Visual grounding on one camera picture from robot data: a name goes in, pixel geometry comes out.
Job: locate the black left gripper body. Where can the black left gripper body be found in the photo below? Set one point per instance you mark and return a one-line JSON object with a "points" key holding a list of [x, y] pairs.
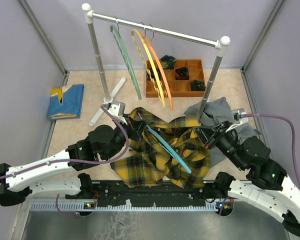
{"points": [[132, 132]]}

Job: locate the orange hanger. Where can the orange hanger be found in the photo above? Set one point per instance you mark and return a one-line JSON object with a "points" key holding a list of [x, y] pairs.
{"points": [[164, 80]]}

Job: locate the blue hanger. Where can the blue hanger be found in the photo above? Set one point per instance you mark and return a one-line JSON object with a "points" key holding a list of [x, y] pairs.
{"points": [[153, 136]]}

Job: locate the grey shirt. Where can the grey shirt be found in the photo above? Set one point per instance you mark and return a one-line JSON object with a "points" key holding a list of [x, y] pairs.
{"points": [[219, 111]]}

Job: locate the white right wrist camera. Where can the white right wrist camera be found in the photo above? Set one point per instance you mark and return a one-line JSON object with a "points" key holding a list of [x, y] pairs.
{"points": [[239, 121]]}

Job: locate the wooden compartment tray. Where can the wooden compartment tray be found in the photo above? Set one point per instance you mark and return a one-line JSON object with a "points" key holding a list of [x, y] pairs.
{"points": [[182, 88]]}

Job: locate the white metal clothes rack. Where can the white metal clothes rack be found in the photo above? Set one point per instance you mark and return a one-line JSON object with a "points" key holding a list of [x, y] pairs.
{"points": [[221, 46]]}

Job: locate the dark rolled sock left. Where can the dark rolled sock left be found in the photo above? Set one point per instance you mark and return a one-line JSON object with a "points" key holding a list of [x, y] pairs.
{"points": [[148, 78]]}

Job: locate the dark rolled sock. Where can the dark rolled sock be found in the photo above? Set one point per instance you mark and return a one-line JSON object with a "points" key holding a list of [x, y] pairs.
{"points": [[182, 73], [148, 78], [197, 86]]}

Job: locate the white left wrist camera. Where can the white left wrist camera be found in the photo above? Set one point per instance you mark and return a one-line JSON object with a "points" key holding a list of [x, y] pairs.
{"points": [[117, 110]]}

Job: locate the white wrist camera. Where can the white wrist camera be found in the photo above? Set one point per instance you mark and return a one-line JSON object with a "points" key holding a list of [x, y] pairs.
{"points": [[117, 110], [239, 121]]}

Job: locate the dark rolled sock right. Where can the dark rolled sock right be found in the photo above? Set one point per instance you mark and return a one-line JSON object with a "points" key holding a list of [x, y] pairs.
{"points": [[197, 86]]}

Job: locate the dark rolled sock middle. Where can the dark rolled sock middle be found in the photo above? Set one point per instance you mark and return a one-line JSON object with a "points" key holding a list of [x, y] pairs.
{"points": [[182, 73]]}

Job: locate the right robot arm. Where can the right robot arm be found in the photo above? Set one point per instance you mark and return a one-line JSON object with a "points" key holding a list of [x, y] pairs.
{"points": [[270, 188]]}

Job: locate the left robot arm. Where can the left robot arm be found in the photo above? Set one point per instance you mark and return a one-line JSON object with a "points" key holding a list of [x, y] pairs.
{"points": [[104, 145]]}

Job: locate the yellow hanger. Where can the yellow hanger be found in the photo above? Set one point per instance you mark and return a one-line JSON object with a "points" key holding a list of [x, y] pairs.
{"points": [[147, 57]]}

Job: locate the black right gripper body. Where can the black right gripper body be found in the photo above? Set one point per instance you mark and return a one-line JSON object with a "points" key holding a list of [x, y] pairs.
{"points": [[222, 128]]}

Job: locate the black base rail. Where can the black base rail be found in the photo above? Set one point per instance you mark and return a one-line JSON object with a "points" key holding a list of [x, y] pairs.
{"points": [[115, 193]]}

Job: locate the green hanger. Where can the green hanger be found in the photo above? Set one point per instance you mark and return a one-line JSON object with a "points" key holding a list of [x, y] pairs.
{"points": [[114, 29]]}

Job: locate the yellow plaid shirt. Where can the yellow plaid shirt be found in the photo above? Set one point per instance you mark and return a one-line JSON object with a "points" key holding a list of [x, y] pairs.
{"points": [[146, 167]]}

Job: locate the camouflage rolled sock top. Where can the camouflage rolled sock top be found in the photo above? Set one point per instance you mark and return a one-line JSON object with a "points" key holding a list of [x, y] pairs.
{"points": [[168, 62]]}

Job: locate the blue folded cloth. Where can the blue folded cloth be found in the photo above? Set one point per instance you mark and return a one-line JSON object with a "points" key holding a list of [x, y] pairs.
{"points": [[66, 102]]}

